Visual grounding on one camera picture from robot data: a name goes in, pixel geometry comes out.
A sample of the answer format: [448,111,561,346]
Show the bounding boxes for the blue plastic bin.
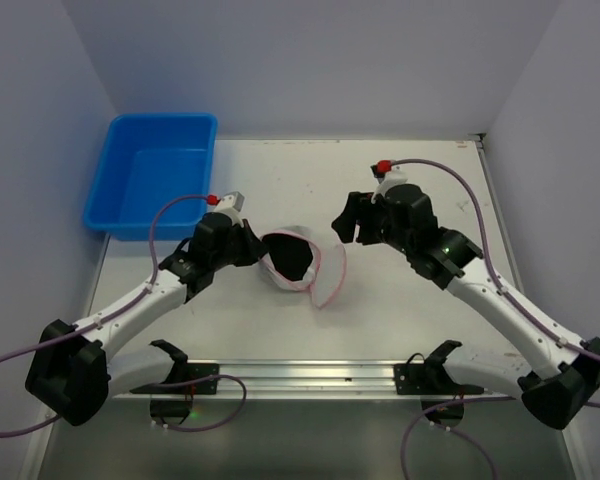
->
[83,113,217,241]

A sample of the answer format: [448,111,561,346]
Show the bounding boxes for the aluminium mounting rail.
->
[47,357,571,401]

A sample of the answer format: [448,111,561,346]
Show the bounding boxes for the black bra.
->
[262,233,314,282]

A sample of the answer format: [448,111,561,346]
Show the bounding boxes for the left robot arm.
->
[25,213,267,426]

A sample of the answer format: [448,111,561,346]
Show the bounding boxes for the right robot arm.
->
[332,183,600,430]

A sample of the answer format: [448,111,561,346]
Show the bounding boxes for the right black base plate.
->
[393,363,485,395]

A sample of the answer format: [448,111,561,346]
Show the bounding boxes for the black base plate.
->
[393,363,485,395]
[131,362,220,396]

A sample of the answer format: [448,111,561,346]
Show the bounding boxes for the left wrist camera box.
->
[213,191,245,226]

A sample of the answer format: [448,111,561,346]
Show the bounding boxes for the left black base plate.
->
[131,362,220,396]

